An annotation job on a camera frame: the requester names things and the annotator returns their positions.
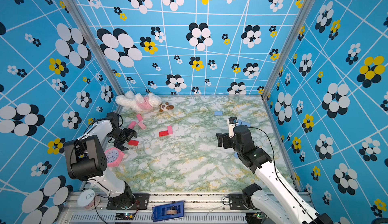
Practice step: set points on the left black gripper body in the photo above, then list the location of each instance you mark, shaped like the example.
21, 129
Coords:
122, 137

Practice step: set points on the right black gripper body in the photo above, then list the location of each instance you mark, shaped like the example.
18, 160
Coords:
229, 142

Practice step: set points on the pink block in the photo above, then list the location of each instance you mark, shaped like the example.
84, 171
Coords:
132, 125
141, 125
170, 130
139, 117

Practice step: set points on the red block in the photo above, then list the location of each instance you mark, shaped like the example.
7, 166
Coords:
163, 133
133, 143

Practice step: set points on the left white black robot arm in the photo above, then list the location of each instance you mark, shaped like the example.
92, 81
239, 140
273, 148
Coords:
90, 157

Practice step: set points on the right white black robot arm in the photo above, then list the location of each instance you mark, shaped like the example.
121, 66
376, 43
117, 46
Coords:
288, 207

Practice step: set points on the pink alarm clock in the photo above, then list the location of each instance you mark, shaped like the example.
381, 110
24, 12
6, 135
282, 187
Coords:
114, 157

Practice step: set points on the light blue block right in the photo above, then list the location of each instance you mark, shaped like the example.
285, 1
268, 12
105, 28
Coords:
242, 123

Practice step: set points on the white pink plush toy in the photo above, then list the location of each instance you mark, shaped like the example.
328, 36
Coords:
138, 102

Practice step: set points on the small brown white plush dog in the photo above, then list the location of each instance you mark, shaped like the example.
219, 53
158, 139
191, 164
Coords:
165, 107

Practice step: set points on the left circuit board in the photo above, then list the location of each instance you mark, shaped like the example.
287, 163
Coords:
124, 216

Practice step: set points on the circuit board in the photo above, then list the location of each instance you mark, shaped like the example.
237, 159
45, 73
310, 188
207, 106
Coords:
256, 216
124, 216

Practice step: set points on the right circuit board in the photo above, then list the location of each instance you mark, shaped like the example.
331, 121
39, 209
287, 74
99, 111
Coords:
256, 216

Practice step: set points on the blue box device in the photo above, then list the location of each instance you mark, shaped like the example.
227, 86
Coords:
168, 211

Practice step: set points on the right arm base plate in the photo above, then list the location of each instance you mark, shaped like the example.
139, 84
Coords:
240, 202

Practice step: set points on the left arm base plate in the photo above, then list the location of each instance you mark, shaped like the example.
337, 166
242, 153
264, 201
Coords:
140, 202

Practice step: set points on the aluminium front rail frame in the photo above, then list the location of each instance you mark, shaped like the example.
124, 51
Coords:
203, 208

